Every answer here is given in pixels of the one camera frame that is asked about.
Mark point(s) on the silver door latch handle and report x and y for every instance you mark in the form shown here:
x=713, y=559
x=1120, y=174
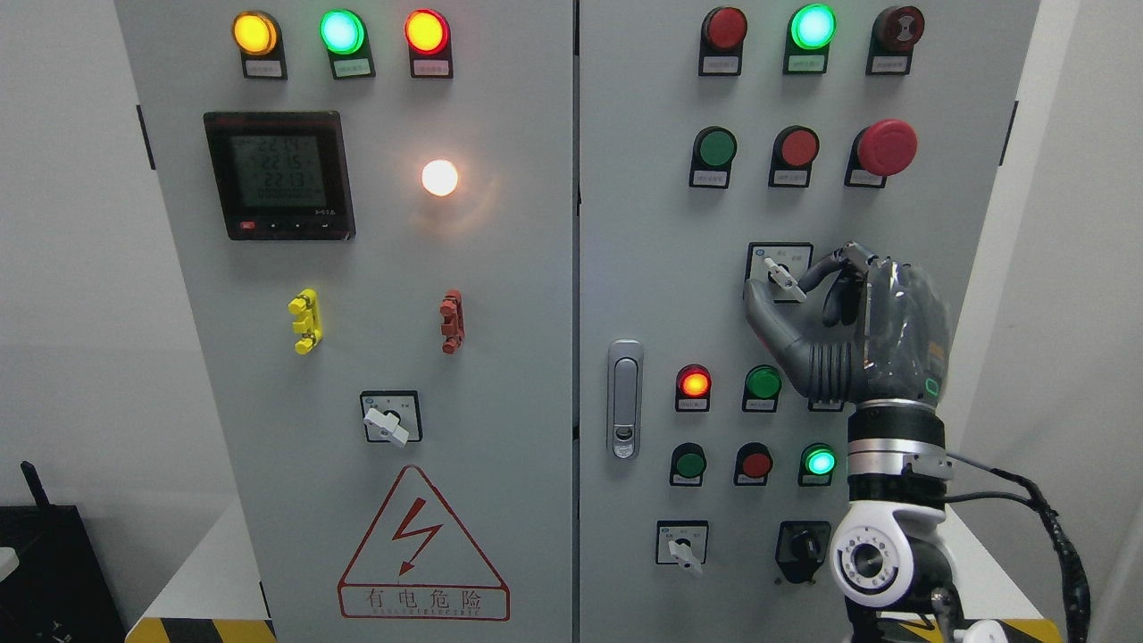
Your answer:
x=624, y=376

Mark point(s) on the green indicator lamp left door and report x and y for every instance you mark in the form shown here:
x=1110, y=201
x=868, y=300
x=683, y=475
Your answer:
x=347, y=43

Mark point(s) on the red emergency stop button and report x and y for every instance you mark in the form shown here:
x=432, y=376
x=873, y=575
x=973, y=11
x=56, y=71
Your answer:
x=880, y=150

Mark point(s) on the white lit indicator lamp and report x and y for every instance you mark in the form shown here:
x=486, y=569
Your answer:
x=440, y=177

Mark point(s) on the digital power meter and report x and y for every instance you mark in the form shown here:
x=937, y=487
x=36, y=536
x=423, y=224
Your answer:
x=281, y=176

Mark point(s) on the black rotary switch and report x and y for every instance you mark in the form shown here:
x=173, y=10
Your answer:
x=800, y=549

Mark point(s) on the dark buzzer top right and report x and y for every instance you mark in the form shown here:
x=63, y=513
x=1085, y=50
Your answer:
x=894, y=34

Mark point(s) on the dark red lamp top right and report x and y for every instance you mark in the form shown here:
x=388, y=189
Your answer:
x=721, y=38

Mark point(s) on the green push button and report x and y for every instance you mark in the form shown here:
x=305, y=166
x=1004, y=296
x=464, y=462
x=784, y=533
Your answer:
x=688, y=465
x=711, y=158

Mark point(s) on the gray rotary switch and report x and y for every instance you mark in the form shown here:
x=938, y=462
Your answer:
x=780, y=266
x=682, y=543

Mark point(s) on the yellow indicator lamp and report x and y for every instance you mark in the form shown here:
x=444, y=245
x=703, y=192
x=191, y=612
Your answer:
x=259, y=39

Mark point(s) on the red terminal connector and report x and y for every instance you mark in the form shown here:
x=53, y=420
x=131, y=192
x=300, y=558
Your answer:
x=452, y=325

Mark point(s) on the green push button upper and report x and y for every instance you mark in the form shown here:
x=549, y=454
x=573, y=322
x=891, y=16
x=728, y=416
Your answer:
x=711, y=158

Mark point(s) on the red push button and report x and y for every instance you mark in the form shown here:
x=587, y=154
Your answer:
x=753, y=464
x=794, y=150

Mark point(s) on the right cabinet door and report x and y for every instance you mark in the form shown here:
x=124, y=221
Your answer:
x=665, y=264

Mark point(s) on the lit green button lower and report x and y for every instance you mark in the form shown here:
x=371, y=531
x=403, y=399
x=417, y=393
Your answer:
x=816, y=465

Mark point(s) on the green lit lamp top right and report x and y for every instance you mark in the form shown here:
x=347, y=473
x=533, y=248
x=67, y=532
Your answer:
x=807, y=46

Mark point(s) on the red push button lower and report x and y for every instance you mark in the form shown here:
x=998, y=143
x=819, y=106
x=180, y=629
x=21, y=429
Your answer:
x=753, y=464

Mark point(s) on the red push button upper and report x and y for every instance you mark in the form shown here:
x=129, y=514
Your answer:
x=794, y=150

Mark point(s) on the cabinet door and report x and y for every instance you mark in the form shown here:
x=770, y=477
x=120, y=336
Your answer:
x=497, y=415
x=665, y=264

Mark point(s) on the gray rotary switch left door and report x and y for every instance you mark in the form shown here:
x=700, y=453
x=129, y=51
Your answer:
x=391, y=416

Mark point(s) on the black device with antenna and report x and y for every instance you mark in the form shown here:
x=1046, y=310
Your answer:
x=56, y=591

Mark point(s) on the green lamp middle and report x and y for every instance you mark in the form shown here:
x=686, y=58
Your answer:
x=761, y=390

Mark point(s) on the gray robotic hand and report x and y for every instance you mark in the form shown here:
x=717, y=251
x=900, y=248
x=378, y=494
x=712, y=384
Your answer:
x=901, y=335

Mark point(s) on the red indicator lamp left door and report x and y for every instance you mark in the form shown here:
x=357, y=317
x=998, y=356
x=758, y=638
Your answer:
x=429, y=39

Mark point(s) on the high voltage warning sticker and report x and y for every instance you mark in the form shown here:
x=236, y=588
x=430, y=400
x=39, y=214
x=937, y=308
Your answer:
x=418, y=561

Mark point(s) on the left cabinet door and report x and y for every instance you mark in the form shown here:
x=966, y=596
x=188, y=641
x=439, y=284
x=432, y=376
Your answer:
x=497, y=415

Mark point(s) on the yellow terminal connector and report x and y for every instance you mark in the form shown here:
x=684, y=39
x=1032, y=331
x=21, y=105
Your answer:
x=306, y=324

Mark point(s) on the green push button lower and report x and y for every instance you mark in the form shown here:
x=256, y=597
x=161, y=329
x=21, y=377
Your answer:
x=688, y=465

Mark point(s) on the lit red lamp middle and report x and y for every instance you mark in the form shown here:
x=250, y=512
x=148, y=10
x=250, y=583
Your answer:
x=693, y=389

